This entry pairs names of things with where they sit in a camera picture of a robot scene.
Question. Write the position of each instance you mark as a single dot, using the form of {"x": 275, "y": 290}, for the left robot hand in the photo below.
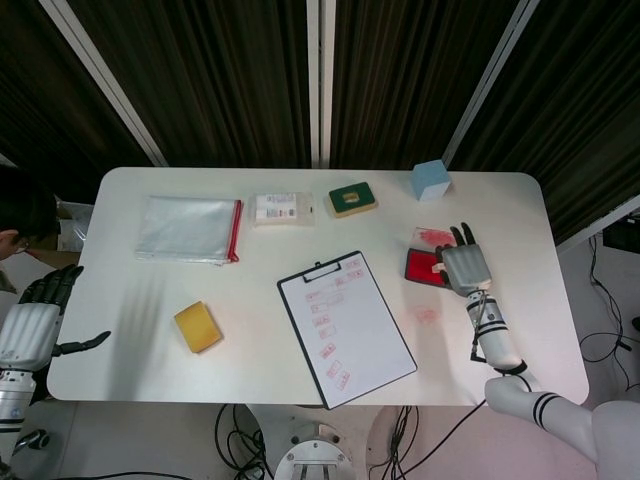
{"x": 27, "y": 330}

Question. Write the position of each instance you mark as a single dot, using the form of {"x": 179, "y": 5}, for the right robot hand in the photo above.
{"x": 467, "y": 270}

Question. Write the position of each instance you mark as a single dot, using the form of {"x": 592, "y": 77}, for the white stamp red base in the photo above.
{"x": 438, "y": 268}

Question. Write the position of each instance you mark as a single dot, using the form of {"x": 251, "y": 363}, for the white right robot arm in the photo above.
{"x": 492, "y": 335}

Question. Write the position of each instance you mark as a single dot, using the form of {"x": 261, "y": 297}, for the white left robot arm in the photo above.
{"x": 12, "y": 400}

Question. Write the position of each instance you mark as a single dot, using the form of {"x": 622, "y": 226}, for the black clipboard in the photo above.
{"x": 322, "y": 271}

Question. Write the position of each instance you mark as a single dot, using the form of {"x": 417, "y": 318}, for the red ink pad clear lid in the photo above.
{"x": 420, "y": 266}

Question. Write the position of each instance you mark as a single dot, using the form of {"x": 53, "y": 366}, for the light blue cube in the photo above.
{"x": 430, "y": 182}

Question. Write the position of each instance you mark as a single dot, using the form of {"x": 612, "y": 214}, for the grey plastic bag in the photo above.
{"x": 72, "y": 230}

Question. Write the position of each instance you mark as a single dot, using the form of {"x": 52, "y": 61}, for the person with black hair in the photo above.
{"x": 25, "y": 210}

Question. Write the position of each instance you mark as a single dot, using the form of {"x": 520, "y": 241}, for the white paper red stamp prints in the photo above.
{"x": 365, "y": 340}

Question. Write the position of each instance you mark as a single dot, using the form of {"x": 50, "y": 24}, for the white partition base bar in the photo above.
{"x": 595, "y": 220}

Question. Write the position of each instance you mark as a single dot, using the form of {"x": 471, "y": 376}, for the yellow sponge green scouring layer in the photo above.
{"x": 340, "y": 206}

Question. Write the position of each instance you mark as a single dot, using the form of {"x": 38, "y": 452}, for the black electronic device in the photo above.
{"x": 622, "y": 235}

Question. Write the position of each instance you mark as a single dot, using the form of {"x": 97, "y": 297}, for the plain yellow sponge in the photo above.
{"x": 197, "y": 327}

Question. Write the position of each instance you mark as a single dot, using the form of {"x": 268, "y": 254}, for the clear zip pouch red zipper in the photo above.
{"x": 185, "y": 230}

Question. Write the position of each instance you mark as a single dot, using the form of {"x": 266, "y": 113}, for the clear plastic packet white pads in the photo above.
{"x": 280, "y": 214}

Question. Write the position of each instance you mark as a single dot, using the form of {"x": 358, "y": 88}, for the dark pleated curtain panel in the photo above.
{"x": 585, "y": 100}
{"x": 210, "y": 75}
{"x": 415, "y": 70}
{"x": 30, "y": 90}

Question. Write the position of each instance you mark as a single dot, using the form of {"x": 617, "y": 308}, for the white slanted frame post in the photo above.
{"x": 490, "y": 80}
{"x": 105, "y": 85}

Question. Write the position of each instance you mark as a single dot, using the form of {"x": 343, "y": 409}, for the white upright frame post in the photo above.
{"x": 313, "y": 80}
{"x": 329, "y": 80}

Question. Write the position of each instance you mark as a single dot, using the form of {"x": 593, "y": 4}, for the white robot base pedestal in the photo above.
{"x": 310, "y": 450}

